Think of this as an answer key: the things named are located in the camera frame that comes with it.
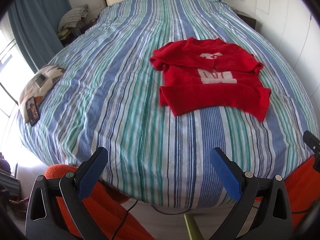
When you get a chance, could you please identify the black smartphone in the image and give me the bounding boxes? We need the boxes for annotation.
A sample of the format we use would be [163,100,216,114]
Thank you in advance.
[25,96,40,126]

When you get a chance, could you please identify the red sweater with white dog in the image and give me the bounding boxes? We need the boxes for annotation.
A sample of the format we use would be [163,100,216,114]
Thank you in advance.
[150,37,271,121]

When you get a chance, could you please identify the patterned beige cushion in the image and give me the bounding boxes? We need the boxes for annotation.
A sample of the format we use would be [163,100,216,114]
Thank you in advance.
[18,64,66,123]

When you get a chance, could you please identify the black cable on floor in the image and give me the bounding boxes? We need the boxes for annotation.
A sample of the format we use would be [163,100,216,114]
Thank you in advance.
[109,199,193,240]

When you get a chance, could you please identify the teal curtain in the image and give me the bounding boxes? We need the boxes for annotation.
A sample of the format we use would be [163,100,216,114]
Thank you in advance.
[8,0,72,72]

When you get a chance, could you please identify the dark nightstand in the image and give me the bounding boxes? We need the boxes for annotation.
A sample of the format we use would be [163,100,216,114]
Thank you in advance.
[60,18,98,47]
[232,8,257,30]

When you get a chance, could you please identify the yellow-green stick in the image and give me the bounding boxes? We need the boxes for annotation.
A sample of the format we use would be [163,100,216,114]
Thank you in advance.
[184,214,204,240]

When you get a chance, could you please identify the pile of folded striped laundry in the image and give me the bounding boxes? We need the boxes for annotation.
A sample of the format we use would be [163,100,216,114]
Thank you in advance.
[57,4,90,33]

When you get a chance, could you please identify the orange fluffy rug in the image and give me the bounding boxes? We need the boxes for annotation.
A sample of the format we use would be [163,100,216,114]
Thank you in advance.
[44,164,154,239]

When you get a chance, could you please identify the dark left nightstand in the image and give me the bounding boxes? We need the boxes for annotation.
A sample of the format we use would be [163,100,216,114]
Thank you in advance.
[60,18,98,47]

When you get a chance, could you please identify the blue green striped bed cover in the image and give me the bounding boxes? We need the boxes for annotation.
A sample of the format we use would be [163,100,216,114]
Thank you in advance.
[13,0,319,209]

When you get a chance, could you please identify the dark right nightstand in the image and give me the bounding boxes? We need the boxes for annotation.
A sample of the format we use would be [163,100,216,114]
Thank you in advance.
[232,8,257,30]

